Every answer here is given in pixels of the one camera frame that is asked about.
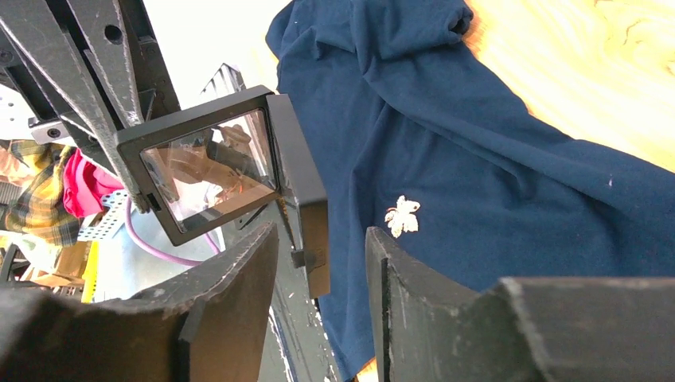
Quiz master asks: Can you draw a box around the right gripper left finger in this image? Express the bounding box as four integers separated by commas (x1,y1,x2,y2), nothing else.
1,223,279,381

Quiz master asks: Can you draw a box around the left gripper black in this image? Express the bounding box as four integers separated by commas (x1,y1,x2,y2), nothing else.
1,0,180,212

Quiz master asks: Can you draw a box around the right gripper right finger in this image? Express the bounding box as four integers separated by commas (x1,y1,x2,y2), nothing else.
365,227,674,381

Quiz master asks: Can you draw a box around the navy blue garment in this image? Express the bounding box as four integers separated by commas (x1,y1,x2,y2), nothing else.
266,1,674,381

